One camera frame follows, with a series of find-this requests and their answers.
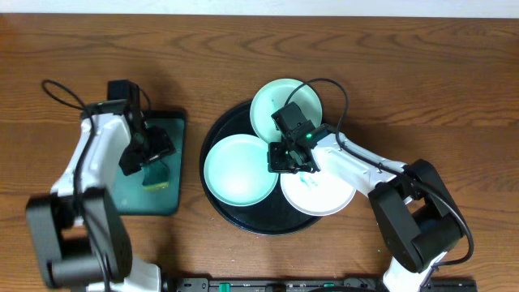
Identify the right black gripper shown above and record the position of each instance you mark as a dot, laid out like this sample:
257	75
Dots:
280	158

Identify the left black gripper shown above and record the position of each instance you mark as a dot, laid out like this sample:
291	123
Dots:
147	153

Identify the green and yellow sponge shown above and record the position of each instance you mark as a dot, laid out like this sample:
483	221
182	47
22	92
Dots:
156	176

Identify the mint green plate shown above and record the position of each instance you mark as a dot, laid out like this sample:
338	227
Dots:
236	170

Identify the mint plate with stain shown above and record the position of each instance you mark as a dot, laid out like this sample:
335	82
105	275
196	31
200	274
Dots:
272	96

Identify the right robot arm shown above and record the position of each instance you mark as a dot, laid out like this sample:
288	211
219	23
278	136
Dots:
417	217

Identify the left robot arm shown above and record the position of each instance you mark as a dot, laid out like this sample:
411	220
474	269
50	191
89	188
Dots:
78	235

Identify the black rectangular sponge tray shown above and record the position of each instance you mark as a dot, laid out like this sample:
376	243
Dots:
129	195

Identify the round black tray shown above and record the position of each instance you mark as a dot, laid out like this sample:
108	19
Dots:
271	216

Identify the white plate with stain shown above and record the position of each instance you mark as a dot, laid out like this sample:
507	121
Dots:
316	194

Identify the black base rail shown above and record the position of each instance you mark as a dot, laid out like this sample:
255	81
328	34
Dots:
206	285

